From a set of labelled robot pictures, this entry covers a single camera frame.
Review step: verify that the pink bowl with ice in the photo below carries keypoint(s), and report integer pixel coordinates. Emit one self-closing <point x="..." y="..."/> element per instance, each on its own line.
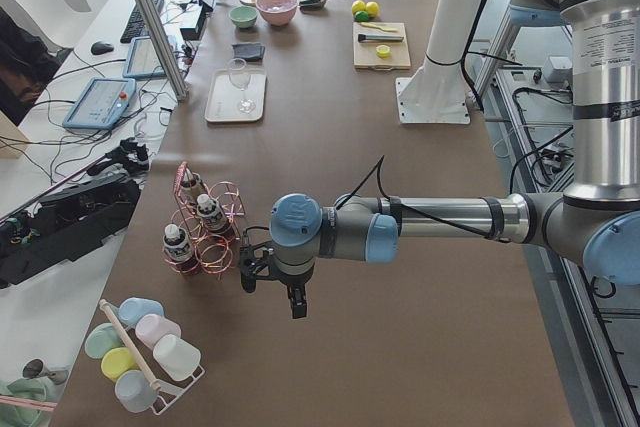
<point x="277" y="12"/>

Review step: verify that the grey blue cup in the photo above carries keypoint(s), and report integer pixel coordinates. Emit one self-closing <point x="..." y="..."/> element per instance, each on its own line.
<point x="134" y="391"/>

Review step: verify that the mint green cup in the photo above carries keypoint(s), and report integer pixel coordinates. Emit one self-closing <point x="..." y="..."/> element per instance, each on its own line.
<point x="101" y="340"/>

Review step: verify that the metal jigger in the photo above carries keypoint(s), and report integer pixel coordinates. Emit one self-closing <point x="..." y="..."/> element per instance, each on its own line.
<point x="36" y="368"/>

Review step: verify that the copper wire bottle basket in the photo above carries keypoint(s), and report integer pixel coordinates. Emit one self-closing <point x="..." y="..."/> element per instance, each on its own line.
<point x="214" y="252"/>

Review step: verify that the half lemon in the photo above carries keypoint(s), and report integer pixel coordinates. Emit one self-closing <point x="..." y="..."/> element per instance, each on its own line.
<point x="383" y="51"/>

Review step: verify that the pink cup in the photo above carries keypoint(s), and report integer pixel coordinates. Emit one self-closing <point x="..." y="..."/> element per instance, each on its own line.
<point x="152" y="327"/>

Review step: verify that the light blue cup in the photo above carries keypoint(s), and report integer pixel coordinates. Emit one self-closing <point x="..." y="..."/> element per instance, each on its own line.
<point x="133" y="309"/>

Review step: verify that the green lime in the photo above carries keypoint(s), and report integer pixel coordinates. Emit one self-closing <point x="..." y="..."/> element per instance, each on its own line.
<point x="372" y="8"/>

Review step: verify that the whole yellow lemon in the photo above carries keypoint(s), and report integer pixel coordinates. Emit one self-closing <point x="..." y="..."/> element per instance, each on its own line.
<point x="358" y="6"/>

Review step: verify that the black keyboard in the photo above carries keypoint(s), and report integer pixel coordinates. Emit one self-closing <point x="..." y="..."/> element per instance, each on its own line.
<point x="136" y="26"/>

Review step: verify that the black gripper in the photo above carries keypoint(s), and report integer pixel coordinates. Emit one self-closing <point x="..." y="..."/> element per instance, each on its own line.
<point x="291" y="283"/>

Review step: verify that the white wire cup rack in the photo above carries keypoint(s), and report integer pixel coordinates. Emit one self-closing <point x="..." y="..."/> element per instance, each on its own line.
<point x="171" y="391"/>

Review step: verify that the aluminium frame post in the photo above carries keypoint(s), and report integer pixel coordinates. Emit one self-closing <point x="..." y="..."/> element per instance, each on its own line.
<point x="163" y="48"/>

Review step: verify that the beige rabbit tray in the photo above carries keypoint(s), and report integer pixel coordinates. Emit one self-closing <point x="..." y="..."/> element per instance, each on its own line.
<point x="223" y="98"/>

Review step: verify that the blue teach pendant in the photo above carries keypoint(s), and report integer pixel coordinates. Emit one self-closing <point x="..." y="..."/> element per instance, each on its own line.
<point x="142" y="62"/>
<point x="101" y="104"/>

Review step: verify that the green bowl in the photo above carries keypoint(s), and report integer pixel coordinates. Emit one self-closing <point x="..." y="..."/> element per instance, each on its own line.
<point x="243" y="17"/>

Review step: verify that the dark grey folded cloth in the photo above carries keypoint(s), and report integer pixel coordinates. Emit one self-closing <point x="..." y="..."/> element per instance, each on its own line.
<point x="249" y="51"/>

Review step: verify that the clear wine glass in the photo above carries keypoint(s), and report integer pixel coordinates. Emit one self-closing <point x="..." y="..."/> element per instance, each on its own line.
<point x="240" y="78"/>

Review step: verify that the yellow plastic knife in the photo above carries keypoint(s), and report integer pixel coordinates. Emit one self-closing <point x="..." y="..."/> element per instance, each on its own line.
<point x="379" y="27"/>

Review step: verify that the wooden cutting board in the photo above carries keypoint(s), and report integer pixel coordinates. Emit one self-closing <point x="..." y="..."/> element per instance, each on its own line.
<point x="365" y="56"/>

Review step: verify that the blue teach pendant near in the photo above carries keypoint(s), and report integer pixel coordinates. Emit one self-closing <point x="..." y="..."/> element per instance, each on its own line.
<point x="101" y="104"/>

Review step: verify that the tea bottle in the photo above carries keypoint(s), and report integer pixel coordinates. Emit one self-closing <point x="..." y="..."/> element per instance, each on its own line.
<point x="210" y="213"/>
<point x="191" y="187"/>
<point x="178" y="249"/>

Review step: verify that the yellow cup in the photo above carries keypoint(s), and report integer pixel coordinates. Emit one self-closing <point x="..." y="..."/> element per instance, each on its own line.
<point x="116" y="362"/>

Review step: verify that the white cup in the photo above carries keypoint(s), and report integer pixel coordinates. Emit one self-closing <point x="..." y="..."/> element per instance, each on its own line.
<point x="177" y="357"/>

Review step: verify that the blue teach pendant far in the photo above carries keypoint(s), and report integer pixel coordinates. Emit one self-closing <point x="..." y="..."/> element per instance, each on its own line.
<point x="142" y="62"/>

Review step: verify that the steel muddler bar tool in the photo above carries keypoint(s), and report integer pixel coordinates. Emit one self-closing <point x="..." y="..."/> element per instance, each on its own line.
<point x="362" y="38"/>

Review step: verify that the black computer mouse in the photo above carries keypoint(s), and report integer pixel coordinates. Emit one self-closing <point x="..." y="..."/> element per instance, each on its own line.
<point x="100" y="48"/>

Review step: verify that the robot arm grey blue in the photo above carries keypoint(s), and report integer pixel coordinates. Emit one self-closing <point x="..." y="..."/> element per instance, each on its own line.
<point x="594" y="222"/>

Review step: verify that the black equipment box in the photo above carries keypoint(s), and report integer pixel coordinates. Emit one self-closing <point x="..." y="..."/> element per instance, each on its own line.
<point x="68" y="224"/>

